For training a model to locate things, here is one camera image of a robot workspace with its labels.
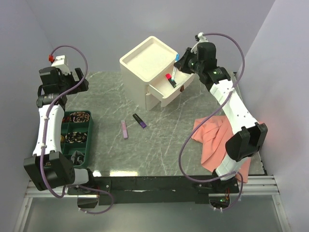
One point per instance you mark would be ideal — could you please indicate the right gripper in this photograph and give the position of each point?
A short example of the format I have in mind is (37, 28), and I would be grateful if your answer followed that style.
(180, 65)

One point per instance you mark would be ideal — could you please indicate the black pink highlighter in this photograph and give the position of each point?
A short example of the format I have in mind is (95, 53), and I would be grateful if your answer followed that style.
(171, 81)

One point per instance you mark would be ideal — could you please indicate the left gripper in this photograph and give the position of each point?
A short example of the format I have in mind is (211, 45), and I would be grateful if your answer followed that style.
(69, 77)

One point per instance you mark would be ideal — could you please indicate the orange rubber bands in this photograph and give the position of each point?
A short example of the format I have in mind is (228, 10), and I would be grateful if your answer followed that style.
(65, 119)

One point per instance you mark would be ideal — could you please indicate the white drawer cabinet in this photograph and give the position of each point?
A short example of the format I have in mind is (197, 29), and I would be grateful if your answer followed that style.
(141, 66)

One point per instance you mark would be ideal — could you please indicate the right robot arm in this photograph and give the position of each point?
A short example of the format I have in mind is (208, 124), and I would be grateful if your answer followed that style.
(248, 134)

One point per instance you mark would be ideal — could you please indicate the black purple highlighter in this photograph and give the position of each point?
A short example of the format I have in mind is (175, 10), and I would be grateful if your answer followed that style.
(139, 121)

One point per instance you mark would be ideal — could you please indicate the pink cloth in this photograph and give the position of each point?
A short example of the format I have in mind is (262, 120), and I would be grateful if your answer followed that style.
(213, 135)

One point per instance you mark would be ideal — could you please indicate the yellow rubber bands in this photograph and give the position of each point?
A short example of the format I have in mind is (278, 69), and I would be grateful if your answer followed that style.
(62, 139)

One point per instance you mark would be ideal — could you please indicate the pink lilac highlighter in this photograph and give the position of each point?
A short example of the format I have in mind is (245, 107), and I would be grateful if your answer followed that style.
(124, 129)

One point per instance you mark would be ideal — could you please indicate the white top drawer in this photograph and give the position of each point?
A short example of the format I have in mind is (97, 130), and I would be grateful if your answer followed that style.
(162, 89)

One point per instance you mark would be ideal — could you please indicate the blue cap white marker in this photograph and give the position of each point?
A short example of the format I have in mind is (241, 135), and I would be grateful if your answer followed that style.
(174, 68)

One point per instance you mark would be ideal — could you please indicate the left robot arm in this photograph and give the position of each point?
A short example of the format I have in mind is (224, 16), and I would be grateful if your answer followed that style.
(47, 161)

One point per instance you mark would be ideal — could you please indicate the green compartment tray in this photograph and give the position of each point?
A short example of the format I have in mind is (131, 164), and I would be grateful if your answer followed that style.
(78, 133)

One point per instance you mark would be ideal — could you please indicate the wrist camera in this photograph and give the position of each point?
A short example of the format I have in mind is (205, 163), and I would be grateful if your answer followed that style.
(200, 38)
(61, 63)

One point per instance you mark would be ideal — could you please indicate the black base bar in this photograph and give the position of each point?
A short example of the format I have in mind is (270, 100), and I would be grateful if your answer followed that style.
(162, 189)

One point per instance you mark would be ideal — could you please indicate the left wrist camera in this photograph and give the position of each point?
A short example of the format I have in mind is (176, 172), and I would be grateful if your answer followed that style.
(61, 63)

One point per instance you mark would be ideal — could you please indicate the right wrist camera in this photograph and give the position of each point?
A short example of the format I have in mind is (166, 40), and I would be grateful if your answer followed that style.
(200, 38)

